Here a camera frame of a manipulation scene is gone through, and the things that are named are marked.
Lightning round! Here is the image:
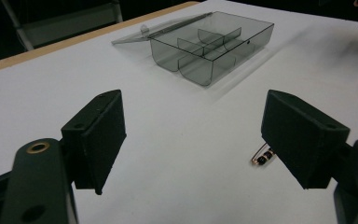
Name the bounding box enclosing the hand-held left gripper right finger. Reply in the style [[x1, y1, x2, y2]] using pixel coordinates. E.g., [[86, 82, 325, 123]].
[[260, 89, 351, 190]]

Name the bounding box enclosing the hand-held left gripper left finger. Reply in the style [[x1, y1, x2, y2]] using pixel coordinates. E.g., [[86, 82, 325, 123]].
[[60, 89, 128, 196]]

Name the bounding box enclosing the safety pin with black beads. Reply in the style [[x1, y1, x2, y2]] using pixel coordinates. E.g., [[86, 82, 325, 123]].
[[251, 143, 276, 166]]

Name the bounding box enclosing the clear grey compartment box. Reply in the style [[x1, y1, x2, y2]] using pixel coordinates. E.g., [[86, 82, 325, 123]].
[[111, 10, 275, 88]]

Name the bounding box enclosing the grey metal chair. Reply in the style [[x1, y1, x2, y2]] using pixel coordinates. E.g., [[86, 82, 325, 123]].
[[0, 0, 124, 52]]

